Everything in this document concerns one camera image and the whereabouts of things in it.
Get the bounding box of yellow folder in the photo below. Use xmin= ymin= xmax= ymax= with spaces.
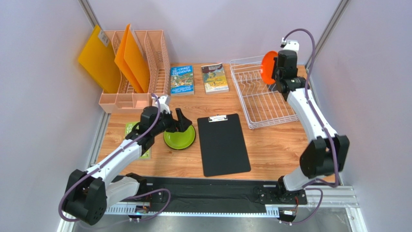
xmin=78 ymin=25 xmax=121 ymax=94

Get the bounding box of white wire dish rack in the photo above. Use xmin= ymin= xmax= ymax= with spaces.
xmin=229 ymin=56 xmax=299 ymax=130

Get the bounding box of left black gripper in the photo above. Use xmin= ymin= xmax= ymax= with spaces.
xmin=152 ymin=108 xmax=192 ymax=136

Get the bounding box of orange plate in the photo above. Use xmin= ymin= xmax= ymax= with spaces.
xmin=260 ymin=51 xmax=278 ymax=85

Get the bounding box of aluminium frame rail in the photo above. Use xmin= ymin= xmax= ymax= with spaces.
xmin=103 ymin=184 xmax=358 ymax=218

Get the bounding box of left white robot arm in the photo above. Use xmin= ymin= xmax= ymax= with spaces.
xmin=59 ymin=106 xmax=192 ymax=225

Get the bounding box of orange folder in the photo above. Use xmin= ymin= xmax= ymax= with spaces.
xmin=115 ymin=24 xmax=150 ymax=93

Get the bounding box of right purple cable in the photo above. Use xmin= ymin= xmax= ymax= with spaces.
xmin=279 ymin=28 xmax=340 ymax=225

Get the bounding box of blue treehouse book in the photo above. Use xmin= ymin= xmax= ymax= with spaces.
xmin=170 ymin=65 xmax=194 ymax=96

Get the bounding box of pink desk file organizer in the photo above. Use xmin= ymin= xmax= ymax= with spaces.
xmin=99 ymin=30 xmax=171 ymax=114

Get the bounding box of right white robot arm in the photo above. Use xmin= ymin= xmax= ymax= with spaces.
xmin=272 ymin=50 xmax=350 ymax=191

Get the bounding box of green plate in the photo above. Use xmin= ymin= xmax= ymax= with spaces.
xmin=163 ymin=125 xmax=196 ymax=150

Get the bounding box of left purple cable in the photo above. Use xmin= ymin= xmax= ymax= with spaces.
xmin=58 ymin=93 xmax=172 ymax=223

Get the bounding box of green treehouse book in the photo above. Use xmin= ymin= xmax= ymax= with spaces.
xmin=125 ymin=121 xmax=151 ymax=160

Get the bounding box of purple cable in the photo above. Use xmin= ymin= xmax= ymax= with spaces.
xmin=279 ymin=28 xmax=340 ymax=225
xmin=58 ymin=93 xmax=172 ymax=223

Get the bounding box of black clipboard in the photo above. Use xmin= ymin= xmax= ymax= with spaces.
xmin=197 ymin=114 xmax=251 ymax=177

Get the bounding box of yellow cover book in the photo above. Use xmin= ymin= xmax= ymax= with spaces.
xmin=201 ymin=63 xmax=229 ymax=94

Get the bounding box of black base mat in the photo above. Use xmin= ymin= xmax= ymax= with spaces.
xmin=116 ymin=176 xmax=308 ymax=214

